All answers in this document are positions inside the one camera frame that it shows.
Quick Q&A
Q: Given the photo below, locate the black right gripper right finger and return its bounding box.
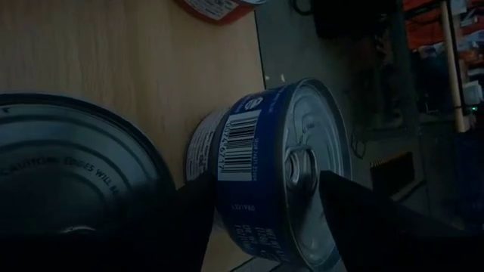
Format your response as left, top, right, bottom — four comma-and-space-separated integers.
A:
319, 169, 484, 272

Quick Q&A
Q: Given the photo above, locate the yellowish vertical pole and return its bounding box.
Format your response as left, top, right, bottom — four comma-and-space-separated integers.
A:
439, 0, 470, 134

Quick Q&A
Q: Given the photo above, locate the red albacore tuna can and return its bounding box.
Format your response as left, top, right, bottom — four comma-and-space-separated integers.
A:
174, 0, 268, 26

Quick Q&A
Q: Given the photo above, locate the orange panel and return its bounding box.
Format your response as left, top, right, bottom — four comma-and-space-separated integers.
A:
402, 0, 484, 50

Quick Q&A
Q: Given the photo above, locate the blue white-label tuna can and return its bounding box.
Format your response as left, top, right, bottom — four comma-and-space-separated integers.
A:
0, 92, 177, 246
183, 77, 355, 272

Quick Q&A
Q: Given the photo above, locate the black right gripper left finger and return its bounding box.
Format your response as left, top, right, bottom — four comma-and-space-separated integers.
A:
0, 172, 219, 272

